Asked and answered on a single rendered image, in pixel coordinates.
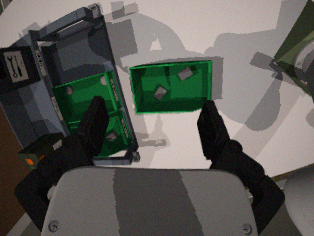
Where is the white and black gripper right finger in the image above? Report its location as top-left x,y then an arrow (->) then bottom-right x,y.
197,100 -> 285,236

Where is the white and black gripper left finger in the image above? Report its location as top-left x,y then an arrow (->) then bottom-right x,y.
14,96 -> 109,232

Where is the green bin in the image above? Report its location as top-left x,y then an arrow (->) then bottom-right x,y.
52,70 -> 122,124
66,111 -> 132,157
129,60 -> 213,114

